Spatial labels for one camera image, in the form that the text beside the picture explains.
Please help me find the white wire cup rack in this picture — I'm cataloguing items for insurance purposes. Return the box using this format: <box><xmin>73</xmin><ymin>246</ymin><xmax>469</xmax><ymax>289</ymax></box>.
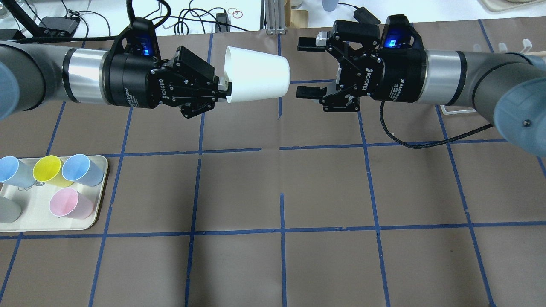
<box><xmin>439</xmin><ymin>38</ymin><xmax>546</xmax><ymax>116</ymax></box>

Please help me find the black power adapter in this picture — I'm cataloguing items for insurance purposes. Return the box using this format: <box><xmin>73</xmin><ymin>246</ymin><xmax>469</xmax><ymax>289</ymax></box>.
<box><xmin>353</xmin><ymin>6</ymin><xmax>381</xmax><ymax>25</ymax></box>

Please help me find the pink cup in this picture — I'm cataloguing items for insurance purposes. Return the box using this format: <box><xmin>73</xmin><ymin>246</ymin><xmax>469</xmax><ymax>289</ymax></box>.
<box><xmin>49</xmin><ymin>187</ymin><xmax>94</xmax><ymax>220</ymax></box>

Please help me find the grey cup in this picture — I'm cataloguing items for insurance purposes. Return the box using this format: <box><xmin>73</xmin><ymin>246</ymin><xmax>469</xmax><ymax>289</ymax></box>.
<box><xmin>0</xmin><ymin>197</ymin><xmax>22</xmax><ymax>223</ymax></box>

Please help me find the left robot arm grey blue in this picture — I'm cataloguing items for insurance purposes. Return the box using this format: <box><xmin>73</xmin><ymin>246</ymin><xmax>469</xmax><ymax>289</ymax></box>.
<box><xmin>1</xmin><ymin>41</ymin><xmax>232</xmax><ymax>119</ymax></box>

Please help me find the white ikea cup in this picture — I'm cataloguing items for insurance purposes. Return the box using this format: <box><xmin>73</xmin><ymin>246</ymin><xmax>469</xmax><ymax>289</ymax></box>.
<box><xmin>224</xmin><ymin>46</ymin><xmax>290</xmax><ymax>103</ymax></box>

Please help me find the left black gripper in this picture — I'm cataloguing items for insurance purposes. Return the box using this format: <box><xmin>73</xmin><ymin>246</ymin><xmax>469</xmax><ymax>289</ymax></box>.
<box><xmin>102</xmin><ymin>46</ymin><xmax>232</xmax><ymax>119</ymax></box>

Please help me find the wooden mug tree stand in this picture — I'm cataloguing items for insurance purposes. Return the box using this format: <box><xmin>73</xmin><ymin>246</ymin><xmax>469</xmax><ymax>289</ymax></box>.
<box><xmin>282</xmin><ymin>0</ymin><xmax>309</xmax><ymax>29</ymax></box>

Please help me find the aluminium frame post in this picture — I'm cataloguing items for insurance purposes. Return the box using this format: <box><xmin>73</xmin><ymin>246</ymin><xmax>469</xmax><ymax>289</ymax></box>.
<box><xmin>263</xmin><ymin>0</ymin><xmax>287</xmax><ymax>35</ymax></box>

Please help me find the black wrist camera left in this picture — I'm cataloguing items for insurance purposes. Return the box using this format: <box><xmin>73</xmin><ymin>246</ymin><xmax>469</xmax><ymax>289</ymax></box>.
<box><xmin>110</xmin><ymin>17</ymin><xmax>161</xmax><ymax>60</ymax></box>

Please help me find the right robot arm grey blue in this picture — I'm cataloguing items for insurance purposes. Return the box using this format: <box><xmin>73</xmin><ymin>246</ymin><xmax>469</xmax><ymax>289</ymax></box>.
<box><xmin>296</xmin><ymin>30</ymin><xmax>545</xmax><ymax>157</ymax></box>

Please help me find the light blue cup on desk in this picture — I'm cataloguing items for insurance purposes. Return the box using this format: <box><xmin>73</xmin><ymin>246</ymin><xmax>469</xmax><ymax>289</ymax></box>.
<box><xmin>322</xmin><ymin>0</ymin><xmax>339</xmax><ymax>12</ymax></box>

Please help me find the beige plastic tray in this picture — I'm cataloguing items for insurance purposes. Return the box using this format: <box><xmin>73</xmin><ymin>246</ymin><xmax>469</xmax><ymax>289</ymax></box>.
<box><xmin>0</xmin><ymin>155</ymin><xmax>109</xmax><ymax>233</ymax></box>

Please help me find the light blue cup far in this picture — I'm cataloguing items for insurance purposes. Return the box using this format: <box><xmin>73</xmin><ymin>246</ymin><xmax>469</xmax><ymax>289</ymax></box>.
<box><xmin>61</xmin><ymin>154</ymin><xmax>104</xmax><ymax>186</ymax></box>

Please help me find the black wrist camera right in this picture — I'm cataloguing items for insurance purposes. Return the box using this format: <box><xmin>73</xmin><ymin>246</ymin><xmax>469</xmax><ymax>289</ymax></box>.
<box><xmin>332</xmin><ymin>14</ymin><xmax>423</xmax><ymax>52</ymax></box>

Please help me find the yellow cup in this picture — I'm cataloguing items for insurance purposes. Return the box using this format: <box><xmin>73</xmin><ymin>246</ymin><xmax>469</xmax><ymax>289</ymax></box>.
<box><xmin>32</xmin><ymin>155</ymin><xmax>74</xmax><ymax>187</ymax></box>

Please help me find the beige tray with plate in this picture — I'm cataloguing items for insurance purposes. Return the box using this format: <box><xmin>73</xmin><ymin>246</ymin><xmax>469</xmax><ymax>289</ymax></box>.
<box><xmin>478</xmin><ymin>0</ymin><xmax>546</xmax><ymax>12</ymax></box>

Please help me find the light blue cup near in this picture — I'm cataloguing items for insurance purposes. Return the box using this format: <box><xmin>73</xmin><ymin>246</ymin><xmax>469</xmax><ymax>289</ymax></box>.
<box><xmin>0</xmin><ymin>156</ymin><xmax>36</xmax><ymax>188</ymax></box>

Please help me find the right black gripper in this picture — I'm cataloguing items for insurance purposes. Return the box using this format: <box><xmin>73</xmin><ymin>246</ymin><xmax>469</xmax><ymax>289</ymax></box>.
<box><xmin>296</xmin><ymin>32</ymin><xmax>427</xmax><ymax>112</ymax></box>

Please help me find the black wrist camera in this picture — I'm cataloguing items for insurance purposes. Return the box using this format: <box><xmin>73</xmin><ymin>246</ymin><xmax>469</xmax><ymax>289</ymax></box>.
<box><xmin>332</xmin><ymin>14</ymin><xmax>423</xmax><ymax>52</ymax></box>
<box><xmin>110</xmin><ymin>17</ymin><xmax>161</xmax><ymax>60</ymax></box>

